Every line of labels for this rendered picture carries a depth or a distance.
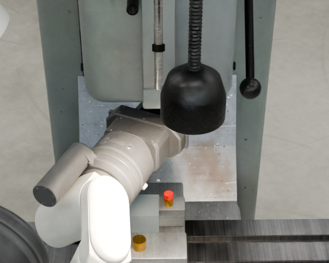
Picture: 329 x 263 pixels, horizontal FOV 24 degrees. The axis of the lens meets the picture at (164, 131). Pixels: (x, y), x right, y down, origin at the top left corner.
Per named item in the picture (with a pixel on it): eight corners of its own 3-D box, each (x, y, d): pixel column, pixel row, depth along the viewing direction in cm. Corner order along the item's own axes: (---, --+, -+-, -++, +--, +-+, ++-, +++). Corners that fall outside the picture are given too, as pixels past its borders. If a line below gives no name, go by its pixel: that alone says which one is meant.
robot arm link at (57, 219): (154, 189, 101) (115, 244, 93) (103, 210, 108) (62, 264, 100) (102, 123, 99) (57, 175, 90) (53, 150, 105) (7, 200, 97)
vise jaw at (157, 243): (187, 275, 123) (187, 258, 120) (94, 276, 123) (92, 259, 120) (186, 248, 128) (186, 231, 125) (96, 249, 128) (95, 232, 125)
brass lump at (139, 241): (145, 252, 122) (145, 244, 120) (132, 252, 122) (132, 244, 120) (146, 242, 123) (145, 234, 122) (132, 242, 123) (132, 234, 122)
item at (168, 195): (173, 207, 130) (173, 196, 128) (164, 207, 130) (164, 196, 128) (173, 200, 131) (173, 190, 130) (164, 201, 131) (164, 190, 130)
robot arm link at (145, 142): (189, 112, 107) (154, 160, 98) (188, 165, 113) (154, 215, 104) (109, 91, 111) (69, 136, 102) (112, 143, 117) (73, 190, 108)
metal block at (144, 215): (159, 241, 127) (159, 215, 123) (122, 241, 127) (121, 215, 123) (159, 219, 131) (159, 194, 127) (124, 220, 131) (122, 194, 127)
